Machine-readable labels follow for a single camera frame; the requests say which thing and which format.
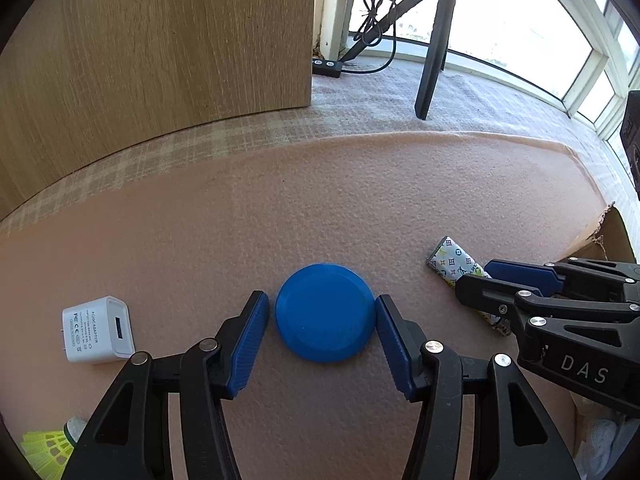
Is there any white window frame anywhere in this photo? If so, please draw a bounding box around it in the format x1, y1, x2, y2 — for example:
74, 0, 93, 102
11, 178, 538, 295
315, 0, 640, 141

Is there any black power strip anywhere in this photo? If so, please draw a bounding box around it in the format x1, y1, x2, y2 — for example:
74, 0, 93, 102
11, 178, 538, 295
312, 57, 346, 79

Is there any light wooden board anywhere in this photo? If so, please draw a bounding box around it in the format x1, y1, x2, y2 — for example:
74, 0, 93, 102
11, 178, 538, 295
0, 0, 318, 218

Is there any white charger adapter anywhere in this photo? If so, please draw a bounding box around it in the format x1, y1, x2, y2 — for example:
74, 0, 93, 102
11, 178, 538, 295
61, 296, 136, 366

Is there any cardboard box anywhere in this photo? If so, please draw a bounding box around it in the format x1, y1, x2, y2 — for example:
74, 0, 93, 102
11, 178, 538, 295
555, 202, 640, 461

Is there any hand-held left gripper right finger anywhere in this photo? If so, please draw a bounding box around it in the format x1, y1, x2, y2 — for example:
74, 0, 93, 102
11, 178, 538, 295
375, 295, 576, 480

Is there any black tripod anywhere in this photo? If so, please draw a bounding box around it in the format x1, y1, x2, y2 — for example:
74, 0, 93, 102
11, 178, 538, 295
342, 0, 468, 121

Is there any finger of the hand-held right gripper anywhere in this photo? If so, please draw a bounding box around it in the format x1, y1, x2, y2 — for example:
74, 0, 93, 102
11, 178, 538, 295
484, 257, 640, 302
456, 272, 640, 357

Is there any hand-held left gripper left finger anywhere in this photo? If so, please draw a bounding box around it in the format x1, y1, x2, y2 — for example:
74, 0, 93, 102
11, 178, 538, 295
60, 290, 271, 480

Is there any black ring light cable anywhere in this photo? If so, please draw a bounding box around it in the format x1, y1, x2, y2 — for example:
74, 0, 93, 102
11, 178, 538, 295
347, 0, 426, 76

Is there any blue round case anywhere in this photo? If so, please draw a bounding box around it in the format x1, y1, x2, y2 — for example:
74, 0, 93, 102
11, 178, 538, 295
275, 262, 377, 365

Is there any white patterned lighter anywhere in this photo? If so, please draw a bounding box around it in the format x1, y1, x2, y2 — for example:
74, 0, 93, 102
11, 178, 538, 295
425, 236, 511, 336

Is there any checkered cloth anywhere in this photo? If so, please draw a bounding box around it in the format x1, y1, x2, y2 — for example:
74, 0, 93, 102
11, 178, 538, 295
0, 57, 640, 241

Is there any yellow shuttlecock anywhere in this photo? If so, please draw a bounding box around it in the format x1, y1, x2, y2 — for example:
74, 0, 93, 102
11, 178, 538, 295
20, 416, 88, 480

